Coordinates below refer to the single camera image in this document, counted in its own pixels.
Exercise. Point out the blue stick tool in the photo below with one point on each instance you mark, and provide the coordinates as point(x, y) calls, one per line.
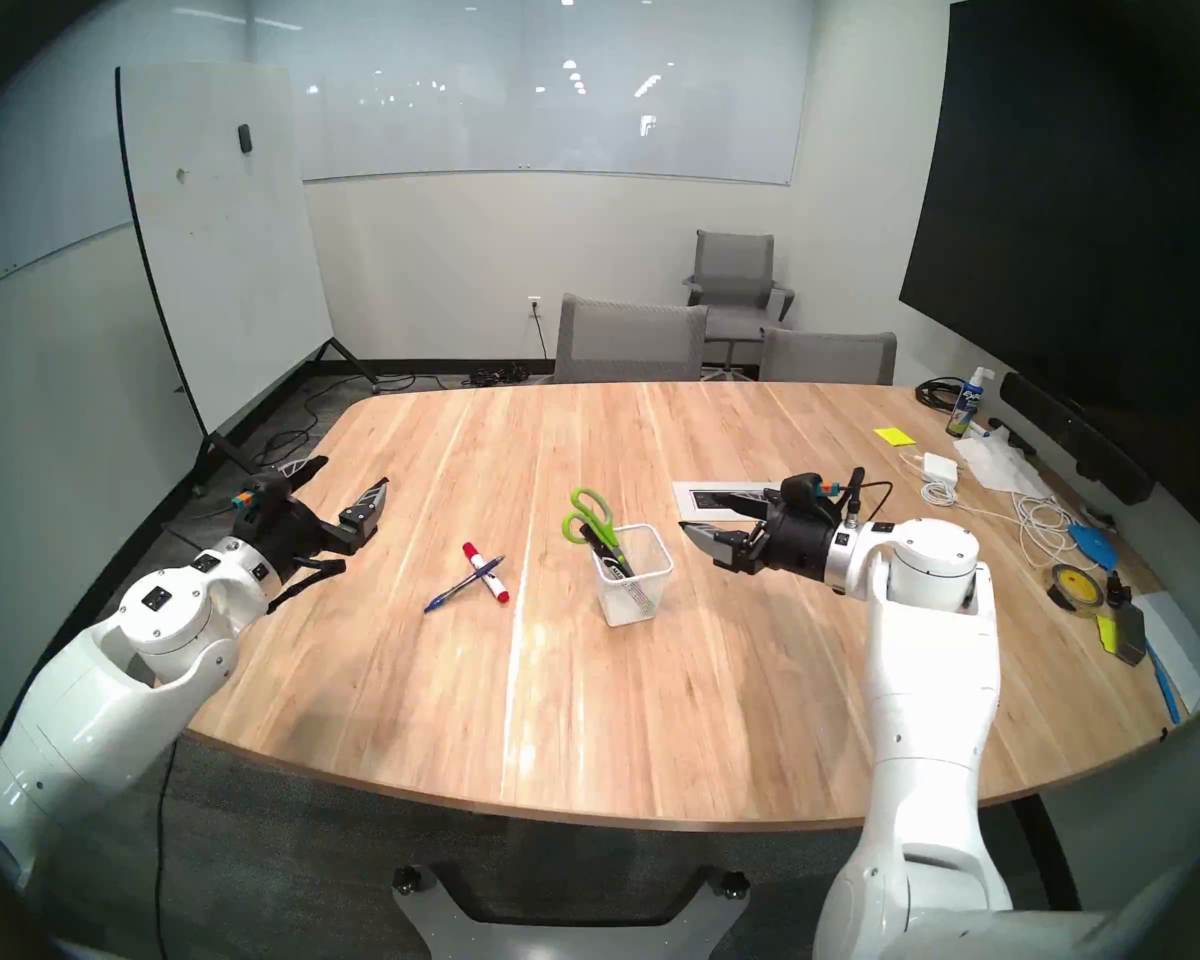
point(1163, 683)

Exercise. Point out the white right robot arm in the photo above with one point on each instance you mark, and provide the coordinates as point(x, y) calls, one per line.
point(930, 688)

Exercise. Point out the grey mesh office chair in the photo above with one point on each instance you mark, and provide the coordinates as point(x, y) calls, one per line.
point(828, 360)
point(630, 340)

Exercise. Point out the white paper sheet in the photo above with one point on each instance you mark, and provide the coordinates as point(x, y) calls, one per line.
point(1180, 648)

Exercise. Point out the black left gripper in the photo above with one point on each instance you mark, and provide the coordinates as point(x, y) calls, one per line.
point(295, 543)

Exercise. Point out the black video sound bar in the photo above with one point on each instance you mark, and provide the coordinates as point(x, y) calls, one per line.
point(1075, 438)

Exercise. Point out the wide glass wall whiteboard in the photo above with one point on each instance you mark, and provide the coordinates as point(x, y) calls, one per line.
point(540, 98)

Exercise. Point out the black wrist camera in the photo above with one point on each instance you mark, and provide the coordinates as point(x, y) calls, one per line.
point(260, 493)
point(805, 490)

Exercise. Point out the large black wall screen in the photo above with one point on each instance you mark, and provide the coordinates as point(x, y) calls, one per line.
point(1070, 218)

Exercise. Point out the yellow and black pad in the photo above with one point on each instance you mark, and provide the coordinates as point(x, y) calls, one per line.
point(1128, 633)

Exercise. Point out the white mesh pen holder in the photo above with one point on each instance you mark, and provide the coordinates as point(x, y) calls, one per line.
point(645, 598)

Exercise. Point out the black permanent marker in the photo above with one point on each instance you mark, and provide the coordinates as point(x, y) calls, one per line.
point(610, 558)

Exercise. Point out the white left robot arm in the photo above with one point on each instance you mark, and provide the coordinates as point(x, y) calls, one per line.
point(110, 708)

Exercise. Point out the red capped whiteboard marker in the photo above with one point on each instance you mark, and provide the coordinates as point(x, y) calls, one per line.
point(488, 576)

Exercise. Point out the yellow sticky note pad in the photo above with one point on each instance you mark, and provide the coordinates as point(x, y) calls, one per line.
point(894, 436)

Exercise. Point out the blue flat disc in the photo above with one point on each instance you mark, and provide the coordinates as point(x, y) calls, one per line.
point(1093, 546)

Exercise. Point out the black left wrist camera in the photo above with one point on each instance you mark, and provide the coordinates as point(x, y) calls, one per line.
point(260, 493)

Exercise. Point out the rolling white whiteboard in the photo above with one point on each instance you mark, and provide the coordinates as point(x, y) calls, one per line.
point(220, 228)

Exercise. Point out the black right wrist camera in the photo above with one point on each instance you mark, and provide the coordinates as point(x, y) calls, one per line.
point(805, 490)

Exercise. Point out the whiteboard cleaner spray bottle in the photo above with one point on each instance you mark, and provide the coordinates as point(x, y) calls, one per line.
point(965, 408)

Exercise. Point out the yellow tape roll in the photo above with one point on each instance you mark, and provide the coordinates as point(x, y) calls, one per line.
point(1060, 590)

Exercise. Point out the blue ballpoint pen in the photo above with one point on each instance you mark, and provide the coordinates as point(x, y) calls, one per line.
point(447, 598)

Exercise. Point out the grey office chair with armrests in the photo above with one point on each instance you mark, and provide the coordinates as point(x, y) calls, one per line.
point(735, 261)

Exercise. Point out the silver table power outlet panel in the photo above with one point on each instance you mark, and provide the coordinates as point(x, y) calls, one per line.
point(690, 496)

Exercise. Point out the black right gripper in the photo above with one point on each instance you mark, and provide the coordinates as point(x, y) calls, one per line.
point(800, 546)

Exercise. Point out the small black bottle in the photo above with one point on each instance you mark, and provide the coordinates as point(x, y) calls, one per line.
point(1117, 590)

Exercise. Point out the white power adapter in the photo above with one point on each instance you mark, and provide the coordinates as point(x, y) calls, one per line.
point(941, 467)

